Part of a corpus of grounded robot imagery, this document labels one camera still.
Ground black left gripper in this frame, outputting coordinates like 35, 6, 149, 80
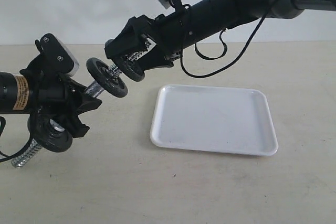
20, 68, 102, 138

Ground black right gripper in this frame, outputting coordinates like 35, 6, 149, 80
104, 11, 191, 73

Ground black weight plate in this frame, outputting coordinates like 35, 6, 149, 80
104, 39, 145, 82

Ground chrome threaded dumbbell bar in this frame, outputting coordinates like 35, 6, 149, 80
1, 52, 138, 168

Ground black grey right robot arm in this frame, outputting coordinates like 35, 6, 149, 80
104, 0, 335, 81

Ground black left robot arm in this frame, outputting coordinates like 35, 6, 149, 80
1, 69, 102, 138

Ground white rectangular plastic tray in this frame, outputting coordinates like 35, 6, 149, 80
150, 84, 279, 156

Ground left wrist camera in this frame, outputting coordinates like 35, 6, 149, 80
38, 33, 80, 77

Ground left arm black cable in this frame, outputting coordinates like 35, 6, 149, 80
0, 71, 71, 162

